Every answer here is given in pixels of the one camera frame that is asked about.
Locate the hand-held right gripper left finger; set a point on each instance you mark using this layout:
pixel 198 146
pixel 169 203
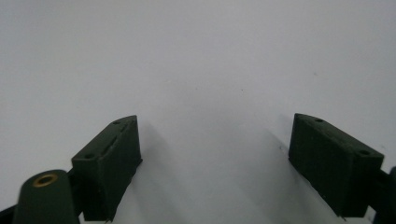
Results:
pixel 106 168

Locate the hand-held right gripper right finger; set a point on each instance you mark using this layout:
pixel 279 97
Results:
pixel 333 165

